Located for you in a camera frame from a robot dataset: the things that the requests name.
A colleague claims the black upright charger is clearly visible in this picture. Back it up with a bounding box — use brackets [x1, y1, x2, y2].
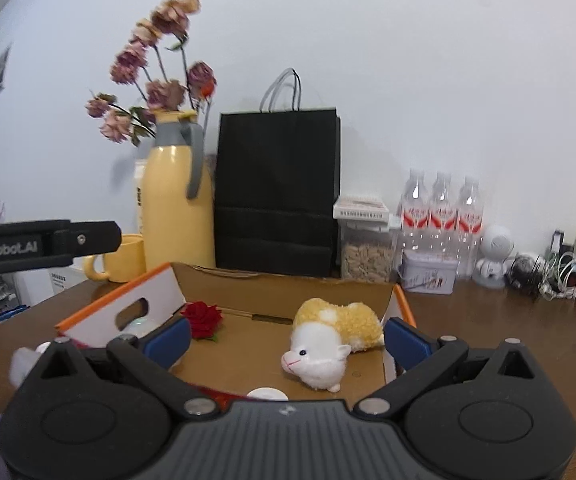
[550, 230, 574, 262]

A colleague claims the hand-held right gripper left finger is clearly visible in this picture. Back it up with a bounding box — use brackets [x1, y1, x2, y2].
[28, 317, 219, 418]

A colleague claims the dried pink flower bouquet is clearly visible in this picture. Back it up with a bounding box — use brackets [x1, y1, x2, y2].
[85, 0, 217, 147]

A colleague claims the yellow white plush toy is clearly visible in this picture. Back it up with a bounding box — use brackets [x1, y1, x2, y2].
[281, 298, 385, 392]

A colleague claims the red fabric rose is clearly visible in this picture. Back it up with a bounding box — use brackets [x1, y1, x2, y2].
[180, 301, 225, 343]

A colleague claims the white flat box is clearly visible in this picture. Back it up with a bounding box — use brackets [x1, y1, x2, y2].
[48, 266, 86, 292]

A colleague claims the black paper bag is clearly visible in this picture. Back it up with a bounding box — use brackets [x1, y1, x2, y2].
[214, 67, 342, 278]

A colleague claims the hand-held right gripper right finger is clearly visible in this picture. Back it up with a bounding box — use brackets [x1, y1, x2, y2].
[356, 316, 539, 418]

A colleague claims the red orange cardboard box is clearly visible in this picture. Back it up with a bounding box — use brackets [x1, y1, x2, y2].
[54, 261, 417, 411]

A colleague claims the yellow thermos jug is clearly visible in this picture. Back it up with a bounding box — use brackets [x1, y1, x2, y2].
[141, 110, 216, 273]

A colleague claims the white tissue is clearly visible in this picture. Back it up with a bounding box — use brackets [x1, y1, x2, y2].
[9, 342, 53, 386]

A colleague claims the yellow mug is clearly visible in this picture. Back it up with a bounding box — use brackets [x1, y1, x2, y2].
[83, 234, 147, 283]

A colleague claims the white round object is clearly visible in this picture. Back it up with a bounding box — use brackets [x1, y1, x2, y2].
[246, 386, 289, 402]

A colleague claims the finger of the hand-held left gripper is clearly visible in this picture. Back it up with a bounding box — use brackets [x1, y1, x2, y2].
[53, 220, 122, 267]

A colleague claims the clear seed container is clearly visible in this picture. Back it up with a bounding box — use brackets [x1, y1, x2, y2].
[339, 217, 399, 283]

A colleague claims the white robot toy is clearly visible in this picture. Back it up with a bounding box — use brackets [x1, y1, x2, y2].
[472, 225, 514, 289]

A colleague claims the grey tin box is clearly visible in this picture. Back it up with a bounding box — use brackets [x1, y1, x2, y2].
[399, 251, 457, 294]

